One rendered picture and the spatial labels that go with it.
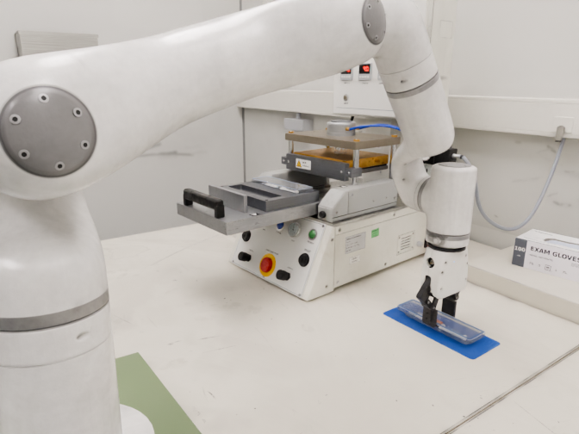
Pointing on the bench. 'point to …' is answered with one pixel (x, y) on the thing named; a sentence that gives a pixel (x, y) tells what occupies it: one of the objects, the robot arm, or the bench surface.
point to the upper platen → (370, 162)
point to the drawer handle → (204, 201)
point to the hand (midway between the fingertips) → (438, 313)
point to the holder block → (270, 196)
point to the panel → (282, 253)
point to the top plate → (345, 136)
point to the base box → (364, 249)
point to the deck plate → (355, 216)
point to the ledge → (526, 284)
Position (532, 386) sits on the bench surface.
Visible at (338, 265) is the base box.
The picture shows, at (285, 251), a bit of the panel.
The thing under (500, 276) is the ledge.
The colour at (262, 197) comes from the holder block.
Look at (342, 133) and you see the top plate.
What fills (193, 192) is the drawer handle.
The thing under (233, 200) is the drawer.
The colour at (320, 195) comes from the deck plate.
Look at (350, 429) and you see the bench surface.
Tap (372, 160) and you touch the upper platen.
